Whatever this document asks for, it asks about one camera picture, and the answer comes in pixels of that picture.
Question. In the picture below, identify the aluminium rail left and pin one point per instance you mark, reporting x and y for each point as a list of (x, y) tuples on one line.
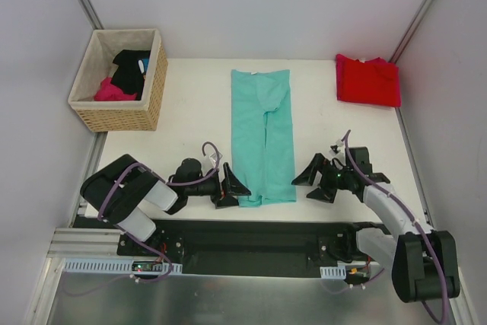
[(84, 242)]

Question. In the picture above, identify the right aluminium frame post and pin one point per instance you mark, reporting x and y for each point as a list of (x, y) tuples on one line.
[(411, 30)]

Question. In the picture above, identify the left white cable duct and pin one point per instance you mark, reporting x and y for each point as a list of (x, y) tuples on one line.
[(115, 266)]

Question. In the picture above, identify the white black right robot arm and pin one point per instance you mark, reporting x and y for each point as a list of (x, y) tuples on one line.
[(421, 260)]

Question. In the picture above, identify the black t shirt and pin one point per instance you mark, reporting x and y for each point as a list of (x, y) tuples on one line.
[(131, 69)]

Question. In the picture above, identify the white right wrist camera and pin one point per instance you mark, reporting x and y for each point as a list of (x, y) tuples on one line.
[(336, 149)]

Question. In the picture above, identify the right white cable duct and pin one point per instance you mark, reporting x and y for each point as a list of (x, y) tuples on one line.
[(333, 272)]

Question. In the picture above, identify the red t shirt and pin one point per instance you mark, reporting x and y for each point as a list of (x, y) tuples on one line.
[(374, 82)]

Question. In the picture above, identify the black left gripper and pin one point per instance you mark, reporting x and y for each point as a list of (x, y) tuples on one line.
[(219, 187)]

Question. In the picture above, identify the woven wicker basket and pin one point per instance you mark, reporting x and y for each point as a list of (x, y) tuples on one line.
[(97, 64)]

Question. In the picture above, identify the white cable duct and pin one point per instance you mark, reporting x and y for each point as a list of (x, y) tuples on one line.
[(115, 266), (333, 272)]

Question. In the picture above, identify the teal t shirt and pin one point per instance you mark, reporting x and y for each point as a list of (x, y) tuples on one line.
[(262, 145)]

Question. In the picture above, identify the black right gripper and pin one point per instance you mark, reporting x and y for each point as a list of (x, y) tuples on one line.
[(327, 180)]

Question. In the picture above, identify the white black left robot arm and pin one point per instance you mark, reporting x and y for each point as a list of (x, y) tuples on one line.
[(117, 190)]

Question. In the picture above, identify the magenta t shirt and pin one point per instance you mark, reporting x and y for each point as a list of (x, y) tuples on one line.
[(110, 92)]

